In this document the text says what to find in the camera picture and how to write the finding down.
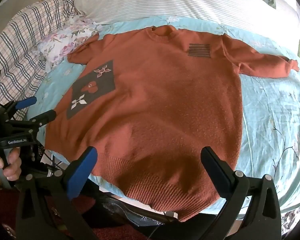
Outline plaid cloth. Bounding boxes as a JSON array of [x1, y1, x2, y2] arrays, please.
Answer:
[[0, 0, 90, 105]]

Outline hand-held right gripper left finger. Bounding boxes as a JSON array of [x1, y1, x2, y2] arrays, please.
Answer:
[[15, 146, 100, 240]]

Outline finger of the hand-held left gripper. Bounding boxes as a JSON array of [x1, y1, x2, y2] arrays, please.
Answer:
[[0, 96, 37, 120], [5, 109, 57, 131]]

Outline white striped duvet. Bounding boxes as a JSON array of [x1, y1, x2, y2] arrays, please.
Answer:
[[74, 0, 300, 40]]

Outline shiny dark plastic bag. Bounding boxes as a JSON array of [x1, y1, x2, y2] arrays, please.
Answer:
[[100, 195, 180, 230]]

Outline light blue floral bed sheet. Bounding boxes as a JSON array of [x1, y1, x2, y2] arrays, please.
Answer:
[[27, 15, 300, 230]]

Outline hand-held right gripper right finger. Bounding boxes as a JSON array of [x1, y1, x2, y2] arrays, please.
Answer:
[[200, 146, 283, 240]]

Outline white pink floral pillow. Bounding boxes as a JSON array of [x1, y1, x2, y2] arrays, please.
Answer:
[[37, 15, 103, 73]]

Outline person's left hand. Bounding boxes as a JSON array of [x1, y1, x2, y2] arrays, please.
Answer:
[[0, 147, 22, 190]]

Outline orange knit sweater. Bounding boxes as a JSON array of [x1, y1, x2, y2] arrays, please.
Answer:
[[45, 25, 300, 222]]

